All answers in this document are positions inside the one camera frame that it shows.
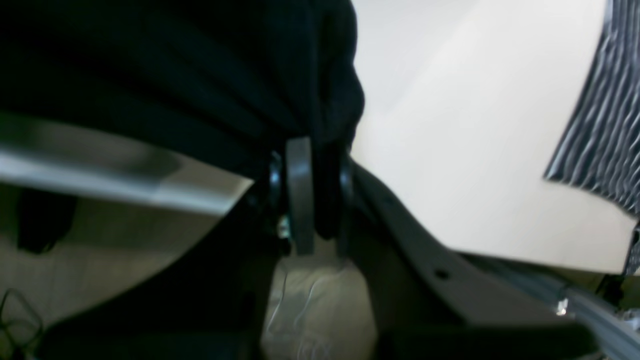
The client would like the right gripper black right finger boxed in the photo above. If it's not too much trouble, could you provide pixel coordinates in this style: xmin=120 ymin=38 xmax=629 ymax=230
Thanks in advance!
xmin=338 ymin=152 xmax=599 ymax=360

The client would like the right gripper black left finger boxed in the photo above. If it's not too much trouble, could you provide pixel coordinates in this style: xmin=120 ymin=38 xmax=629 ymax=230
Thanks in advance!
xmin=38 ymin=137 xmax=315 ymax=360

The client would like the black T-shirt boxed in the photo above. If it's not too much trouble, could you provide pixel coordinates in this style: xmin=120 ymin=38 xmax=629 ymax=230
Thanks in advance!
xmin=0 ymin=0 xmax=366 ymax=241

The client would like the striped dark mat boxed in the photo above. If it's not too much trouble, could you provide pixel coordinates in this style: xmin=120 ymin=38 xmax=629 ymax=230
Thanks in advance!
xmin=544 ymin=0 xmax=640 ymax=215

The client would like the black cable on floor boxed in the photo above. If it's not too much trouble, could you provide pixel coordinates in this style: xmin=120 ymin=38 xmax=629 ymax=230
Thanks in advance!
xmin=0 ymin=287 xmax=43 ymax=360

